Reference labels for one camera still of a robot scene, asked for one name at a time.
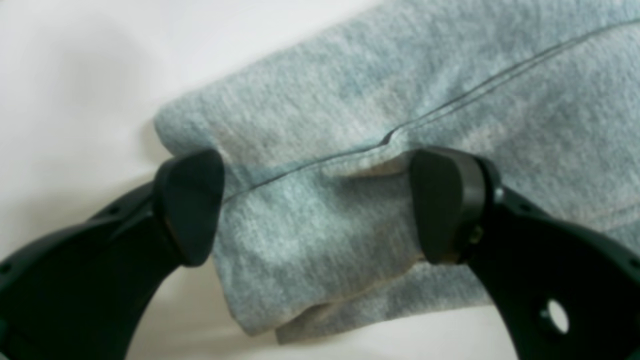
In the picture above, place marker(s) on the grey T-shirt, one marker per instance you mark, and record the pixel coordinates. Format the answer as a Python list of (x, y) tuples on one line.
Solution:
[(316, 235)]

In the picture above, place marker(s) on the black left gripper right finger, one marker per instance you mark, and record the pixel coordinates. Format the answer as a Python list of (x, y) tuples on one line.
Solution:
[(564, 292)]

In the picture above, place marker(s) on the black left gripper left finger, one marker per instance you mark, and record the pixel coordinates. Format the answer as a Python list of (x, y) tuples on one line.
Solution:
[(79, 293)]

